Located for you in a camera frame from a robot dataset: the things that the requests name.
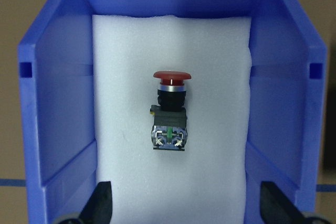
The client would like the left blue plastic bin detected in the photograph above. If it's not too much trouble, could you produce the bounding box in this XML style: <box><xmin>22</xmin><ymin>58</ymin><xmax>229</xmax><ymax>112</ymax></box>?
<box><xmin>17</xmin><ymin>0</ymin><xmax>329</xmax><ymax>224</ymax></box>

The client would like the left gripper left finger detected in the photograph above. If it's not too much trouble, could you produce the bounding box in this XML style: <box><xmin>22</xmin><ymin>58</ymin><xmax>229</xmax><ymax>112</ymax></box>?
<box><xmin>78</xmin><ymin>181</ymin><xmax>113</xmax><ymax>224</ymax></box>

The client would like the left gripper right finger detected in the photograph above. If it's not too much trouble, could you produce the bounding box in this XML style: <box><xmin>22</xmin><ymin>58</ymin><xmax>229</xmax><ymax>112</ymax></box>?
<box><xmin>259</xmin><ymin>182</ymin><xmax>310</xmax><ymax>224</ymax></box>

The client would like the white foam pad left bin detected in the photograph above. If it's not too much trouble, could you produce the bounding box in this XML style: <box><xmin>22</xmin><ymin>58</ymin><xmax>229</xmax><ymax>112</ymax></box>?
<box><xmin>92</xmin><ymin>15</ymin><xmax>251</xmax><ymax>223</ymax></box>

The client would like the red mushroom push button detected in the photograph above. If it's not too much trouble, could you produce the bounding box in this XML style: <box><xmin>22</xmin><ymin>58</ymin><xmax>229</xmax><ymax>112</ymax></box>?
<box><xmin>150</xmin><ymin>71</ymin><xmax>192</xmax><ymax>151</ymax></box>

